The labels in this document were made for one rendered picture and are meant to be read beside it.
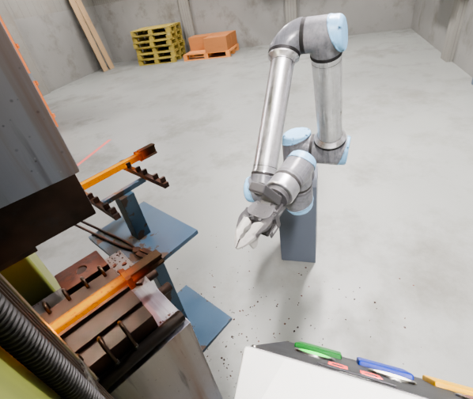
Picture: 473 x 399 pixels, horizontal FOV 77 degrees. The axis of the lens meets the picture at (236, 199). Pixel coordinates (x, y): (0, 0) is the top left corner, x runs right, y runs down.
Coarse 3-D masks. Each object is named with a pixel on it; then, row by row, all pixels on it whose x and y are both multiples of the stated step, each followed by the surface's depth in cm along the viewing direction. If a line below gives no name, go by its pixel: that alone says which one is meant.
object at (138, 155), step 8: (152, 144) 132; (136, 152) 128; (144, 152) 130; (152, 152) 133; (128, 160) 125; (136, 160) 127; (112, 168) 121; (120, 168) 123; (96, 176) 117; (104, 176) 118; (88, 184) 114
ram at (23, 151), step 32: (0, 32) 29; (0, 64) 30; (0, 96) 31; (32, 96) 33; (0, 128) 32; (32, 128) 34; (0, 160) 33; (32, 160) 35; (64, 160) 37; (0, 192) 34; (32, 192) 36
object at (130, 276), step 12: (156, 252) 76; (144, 264) 73; (156, 264) 76; (120, 276) 72; (132, 276) 73; (108, 288) 69; (120, 288) 70; (132, 288) 72; (84, 300) 68; (96, 300) 67; (72, 312) 65; (84, 312) 65; (60, 324) 63
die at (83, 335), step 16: (112, 272) 75; (96, 288) 72; (128, 288) 70; (64, 304) 70; (112, 304) 68; (128, 304) 67; (48, 320) 67; (80, 320) 64; (96, 320) 65; (112, 320) 64; (128, 320) 65; (144, 320) 64; (64, 336) 63; (80, 336) 62; (96, 336) 62; (112, 336) 62; (144, 336) 66; (80, 352) 60; (96, 352) 60; (112, 352) 61; (96, 368) 59
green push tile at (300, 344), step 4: (296, 344) 49; (300, 344) 49; (304, 344) 49; (308, 344) 51; (312, 344) 54; (304, 348) 49; (308, 348) 48; (312, 348) 48; (316, 348) 48; (320, 348) 48; (324, 348) 51; (328, 348) 54; (320, 352) 48; (324, 352) 48; (328, 352) 47; (332, 352) 47; (336, 352) 48; (340, 352) 52; (332, 356) 47; (336, 356) 47; (340, 356) 47
